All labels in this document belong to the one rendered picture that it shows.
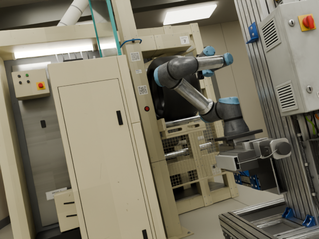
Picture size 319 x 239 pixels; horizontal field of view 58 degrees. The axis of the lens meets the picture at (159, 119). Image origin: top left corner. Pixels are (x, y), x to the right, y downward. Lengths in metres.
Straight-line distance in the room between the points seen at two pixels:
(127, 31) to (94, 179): 1.45
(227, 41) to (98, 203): 7.58
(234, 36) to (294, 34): 7.44
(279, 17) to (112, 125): 0.91
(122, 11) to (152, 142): 1.13
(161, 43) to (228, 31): 6.01
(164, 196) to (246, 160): 1.09
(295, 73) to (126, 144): 0.84
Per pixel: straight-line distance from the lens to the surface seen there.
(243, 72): 8.55
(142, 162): 1.50
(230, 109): 1.74
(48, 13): 5.79
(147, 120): 2.36
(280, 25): 1.40
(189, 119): 2.40
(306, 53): 1.38
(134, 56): 2.47
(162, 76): 1.61
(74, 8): 2.88
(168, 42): 2.90
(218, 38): 8.60
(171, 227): 2.46
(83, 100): 1.48
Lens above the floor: 0.78
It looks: 4 degrees up
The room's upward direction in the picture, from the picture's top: 13 degrees counter-clockwise
